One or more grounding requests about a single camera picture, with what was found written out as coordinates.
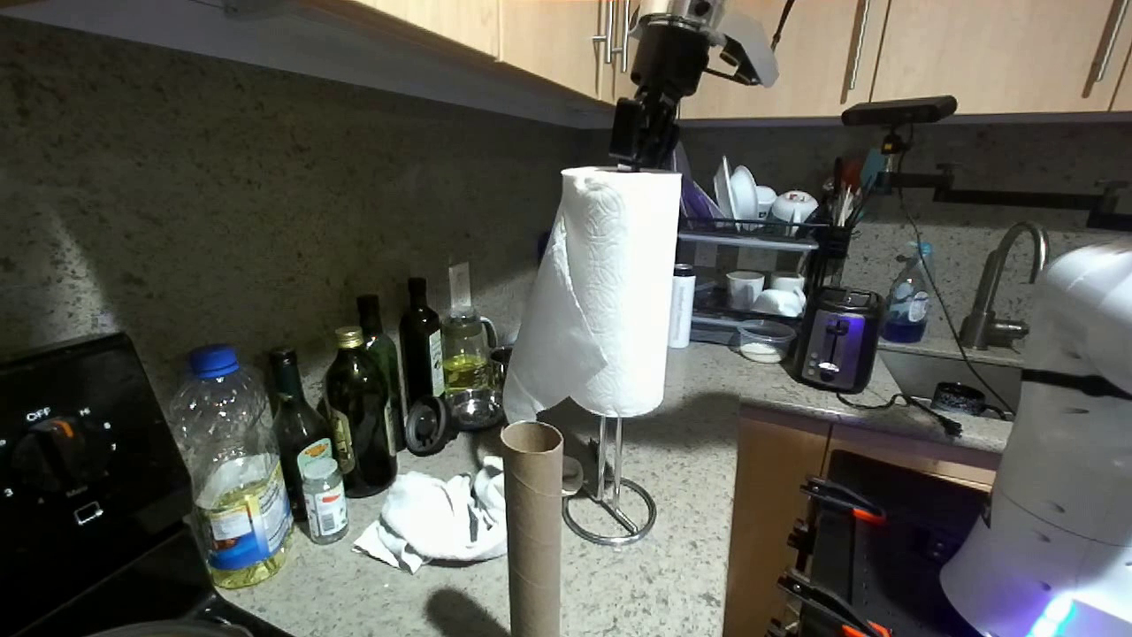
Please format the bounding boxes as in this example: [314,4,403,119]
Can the metal kitchen faucet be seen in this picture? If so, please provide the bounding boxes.
[955,218,1054,354]

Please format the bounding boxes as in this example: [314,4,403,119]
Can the wooden upper cabinets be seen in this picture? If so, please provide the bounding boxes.
[351,0,1132,129]

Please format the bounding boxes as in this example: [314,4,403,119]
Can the green glass bottle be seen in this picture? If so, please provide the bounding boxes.
[355,289,411,454]

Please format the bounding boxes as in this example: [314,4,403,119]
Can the metal wire towel stand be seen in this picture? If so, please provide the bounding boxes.
[560,412,660,550]

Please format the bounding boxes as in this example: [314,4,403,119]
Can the black toaster power cable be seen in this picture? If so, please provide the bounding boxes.
[830,386,968,444]

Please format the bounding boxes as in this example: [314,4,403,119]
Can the black stereo camera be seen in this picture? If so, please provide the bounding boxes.
[837,93,963,130]

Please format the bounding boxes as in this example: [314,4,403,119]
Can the black dish rack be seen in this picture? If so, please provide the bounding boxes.
[667,208,855,357]

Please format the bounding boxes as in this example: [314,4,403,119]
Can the brown cardboard core tube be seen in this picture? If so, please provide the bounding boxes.
[494,418,570,637]

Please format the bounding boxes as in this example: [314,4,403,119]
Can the white plate stack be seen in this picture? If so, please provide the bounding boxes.
[707,153,768,227]

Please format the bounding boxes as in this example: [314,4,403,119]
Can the small glass spice jar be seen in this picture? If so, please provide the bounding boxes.
[293,449,355,544]

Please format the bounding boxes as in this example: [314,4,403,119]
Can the purple plate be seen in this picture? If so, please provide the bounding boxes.
[667,139,725,234]

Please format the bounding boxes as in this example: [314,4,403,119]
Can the white ceramic bowl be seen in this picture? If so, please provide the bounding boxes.
[768,189,825,231]

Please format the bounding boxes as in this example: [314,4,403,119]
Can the crumpled white paper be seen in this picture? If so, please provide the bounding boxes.
[351,468,511,576]

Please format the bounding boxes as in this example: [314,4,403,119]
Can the black bin orange clamps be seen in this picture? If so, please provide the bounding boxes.
[763,447,1005,637]

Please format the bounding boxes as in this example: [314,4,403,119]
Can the wooden base cabinet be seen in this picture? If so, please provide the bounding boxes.
[720,402,1020,637]

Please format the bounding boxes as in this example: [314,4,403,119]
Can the olive oil bottle gold cap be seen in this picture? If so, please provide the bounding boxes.
[320,322,403,499]

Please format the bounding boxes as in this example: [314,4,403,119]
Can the dark bottle yellow label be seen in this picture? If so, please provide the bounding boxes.
[265,343,343,524]

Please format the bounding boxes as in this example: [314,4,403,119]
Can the white Stanford University bottle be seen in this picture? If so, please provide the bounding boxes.
[663,267,699,354]

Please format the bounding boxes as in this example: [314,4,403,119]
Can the blue dish soap bottle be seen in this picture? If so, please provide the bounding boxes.
[877,238,937,346]

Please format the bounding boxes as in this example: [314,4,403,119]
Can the stainless steel bowl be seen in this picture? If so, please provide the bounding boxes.
[448,386,511,433]

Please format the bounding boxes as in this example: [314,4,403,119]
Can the white mug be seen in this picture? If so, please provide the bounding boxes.
[757,276,813,322]
[720,268,770,315]

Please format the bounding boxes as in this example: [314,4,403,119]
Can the black electric stove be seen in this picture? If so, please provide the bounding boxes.
[0,329,298,637]

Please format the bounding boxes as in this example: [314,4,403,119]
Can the glass oil cruet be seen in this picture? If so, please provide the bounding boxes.
[437,260,508,433]

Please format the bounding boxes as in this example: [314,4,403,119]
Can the clear plastic bottle blue cap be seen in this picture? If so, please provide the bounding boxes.
[165,341,298,595]

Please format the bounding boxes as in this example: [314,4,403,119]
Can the black round lid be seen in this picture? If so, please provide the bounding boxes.
[401,396,457,460]

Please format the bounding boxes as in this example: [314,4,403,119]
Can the white paper towel roll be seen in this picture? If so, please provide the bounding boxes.
[502,164,687,426]

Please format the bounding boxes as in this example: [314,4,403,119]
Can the dark bottle white label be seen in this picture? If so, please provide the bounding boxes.
[396,274,448,418]

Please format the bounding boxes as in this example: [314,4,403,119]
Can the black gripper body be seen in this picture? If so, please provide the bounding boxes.
[629,26,707,116]

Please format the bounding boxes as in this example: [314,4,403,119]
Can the pale wrist camera mount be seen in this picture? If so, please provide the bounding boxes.
[704,8,780,90]

